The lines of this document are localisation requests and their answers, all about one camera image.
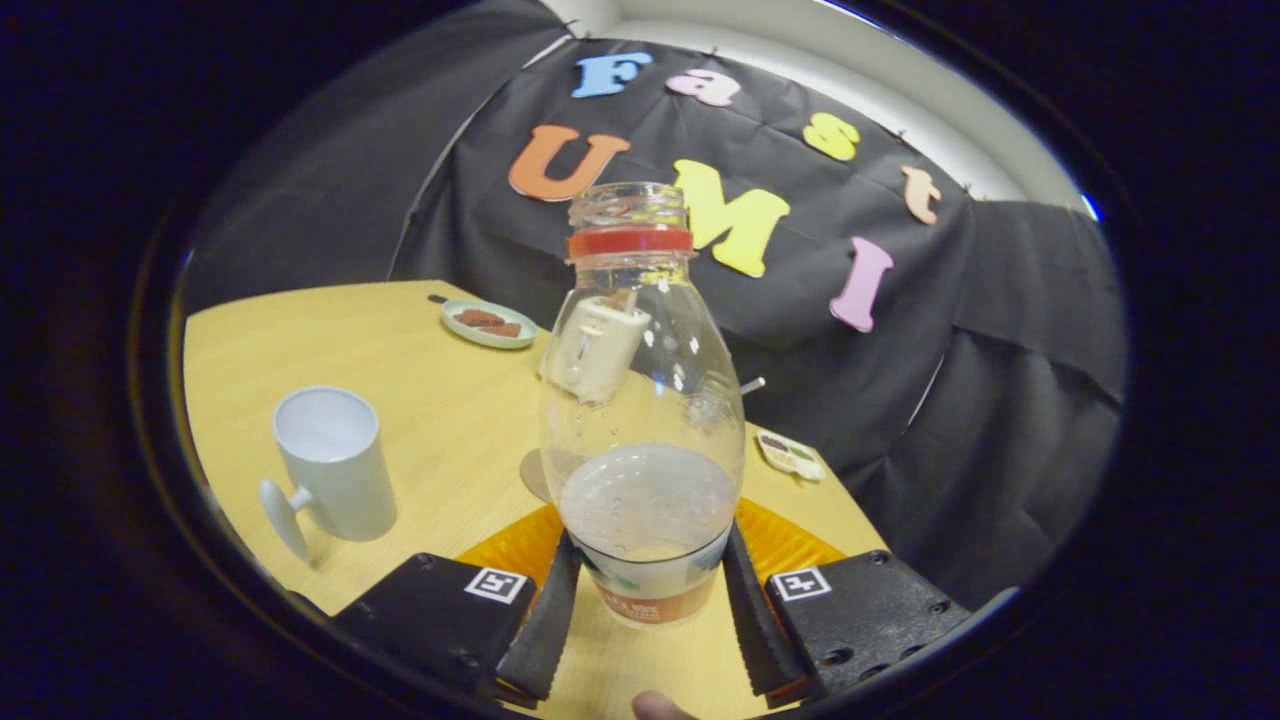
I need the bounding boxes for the white cup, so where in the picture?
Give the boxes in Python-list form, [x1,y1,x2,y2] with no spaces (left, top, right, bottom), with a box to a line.
[260,386,399,563]

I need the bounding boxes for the pale green plate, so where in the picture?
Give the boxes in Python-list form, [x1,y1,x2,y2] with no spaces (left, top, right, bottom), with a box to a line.
[441,299,539,350]

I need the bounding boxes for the wooden table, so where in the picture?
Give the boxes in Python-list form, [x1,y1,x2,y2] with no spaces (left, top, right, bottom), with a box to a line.
[183,280,889,720]

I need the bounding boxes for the clear plastic juice bottle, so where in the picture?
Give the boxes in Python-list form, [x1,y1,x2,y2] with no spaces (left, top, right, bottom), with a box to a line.
[538,182,747,629]

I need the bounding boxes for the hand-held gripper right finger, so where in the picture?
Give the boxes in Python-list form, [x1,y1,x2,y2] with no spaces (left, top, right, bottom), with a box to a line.
[722,497,976,701]

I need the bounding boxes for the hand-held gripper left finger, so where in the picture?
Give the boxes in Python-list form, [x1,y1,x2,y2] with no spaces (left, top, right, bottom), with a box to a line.
[330,503,583,701]

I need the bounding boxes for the white toaster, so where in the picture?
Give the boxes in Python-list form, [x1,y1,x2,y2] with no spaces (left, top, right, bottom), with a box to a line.
[541,294,652,403]

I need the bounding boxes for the white divided dish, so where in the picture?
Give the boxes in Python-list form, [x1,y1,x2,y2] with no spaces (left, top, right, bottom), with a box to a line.
[757,430,827,483]

